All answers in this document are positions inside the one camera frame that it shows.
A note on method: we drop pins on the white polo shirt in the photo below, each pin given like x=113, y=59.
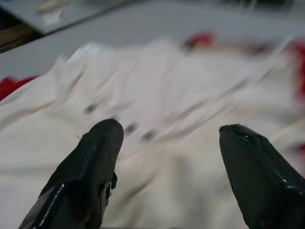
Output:
x=166, y=83

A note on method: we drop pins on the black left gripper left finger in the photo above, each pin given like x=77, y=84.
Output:
x=85, y=171

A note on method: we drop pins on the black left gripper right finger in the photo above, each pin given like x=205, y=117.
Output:
x=259, y=181

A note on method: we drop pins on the red garment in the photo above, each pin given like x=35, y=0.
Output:
x=299, y=66
x=200, y=40
x=12, y=86

